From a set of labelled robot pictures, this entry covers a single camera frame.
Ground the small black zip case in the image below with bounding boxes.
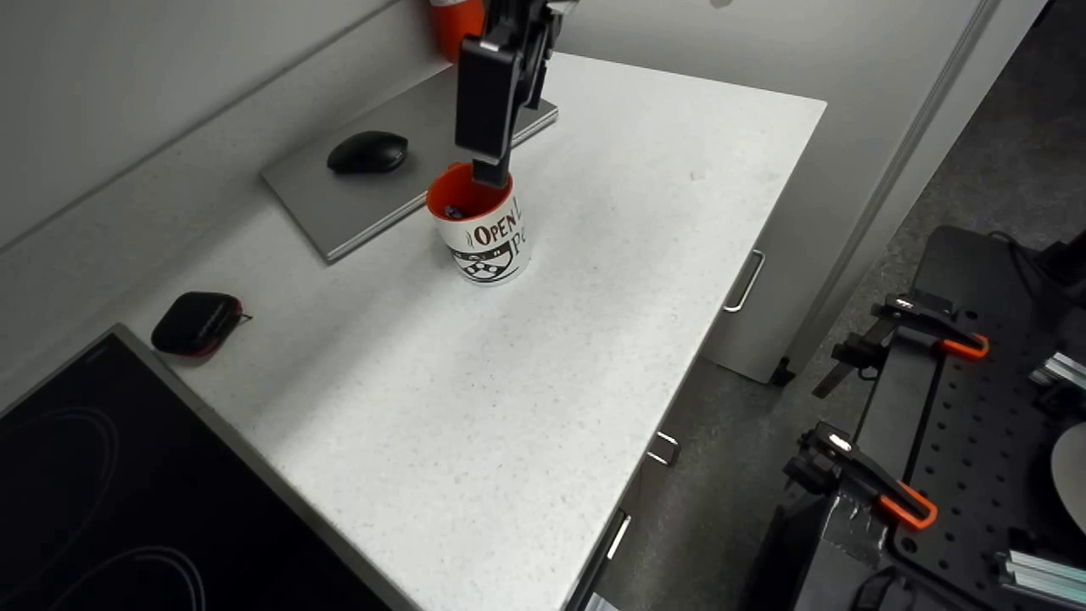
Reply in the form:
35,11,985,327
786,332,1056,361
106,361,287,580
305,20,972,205
150,289,250,363

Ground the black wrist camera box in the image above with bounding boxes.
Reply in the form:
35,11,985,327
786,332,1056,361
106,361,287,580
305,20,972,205
451,33,526,158

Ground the silver drawer handle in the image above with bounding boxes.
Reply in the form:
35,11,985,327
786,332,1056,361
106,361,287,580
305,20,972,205
601,513,634,563
643,427,682,470

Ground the black glass cooktop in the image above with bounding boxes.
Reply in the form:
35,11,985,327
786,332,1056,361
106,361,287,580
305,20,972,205
0,323,393,611

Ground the silver cabinet door handle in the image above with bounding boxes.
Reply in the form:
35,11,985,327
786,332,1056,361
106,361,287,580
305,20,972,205
718,246,769,320

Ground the grey round plate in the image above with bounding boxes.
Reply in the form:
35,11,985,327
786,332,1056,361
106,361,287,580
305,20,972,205
1047,422,1086,535

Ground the aluminium extrusion bar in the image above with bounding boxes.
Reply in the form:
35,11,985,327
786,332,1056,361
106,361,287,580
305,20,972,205
993,547,1086,611
1024,345,1086,398

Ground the white mug with orange inside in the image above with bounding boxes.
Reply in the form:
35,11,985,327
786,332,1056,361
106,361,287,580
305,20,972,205
423,158,532,289

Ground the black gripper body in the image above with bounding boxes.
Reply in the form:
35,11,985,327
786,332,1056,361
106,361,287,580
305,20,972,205
495,0,564,149

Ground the black perforated board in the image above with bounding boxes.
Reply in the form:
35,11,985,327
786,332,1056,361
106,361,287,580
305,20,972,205
881,223,1086,611

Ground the orange cylindrical container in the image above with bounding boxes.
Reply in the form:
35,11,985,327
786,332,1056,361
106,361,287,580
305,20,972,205
423,0,493,63

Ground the black clamp with orange handle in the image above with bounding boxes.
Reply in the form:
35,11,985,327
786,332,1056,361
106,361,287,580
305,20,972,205
811,291,993,401
783,422,943,535

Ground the black computer mouse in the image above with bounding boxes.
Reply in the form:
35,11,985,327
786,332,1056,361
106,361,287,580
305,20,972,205
321,128,409,180

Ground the grey rectangular desk mat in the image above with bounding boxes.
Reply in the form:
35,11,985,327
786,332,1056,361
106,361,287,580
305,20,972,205
257,62,564,267

